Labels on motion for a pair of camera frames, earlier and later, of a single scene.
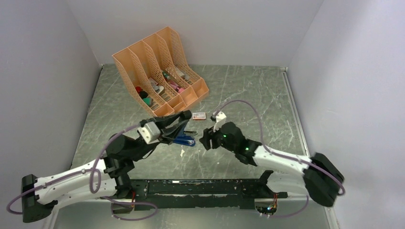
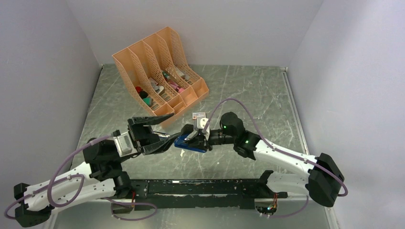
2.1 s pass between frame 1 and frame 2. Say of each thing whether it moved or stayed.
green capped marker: stayed
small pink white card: stayed
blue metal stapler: moved
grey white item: stayed
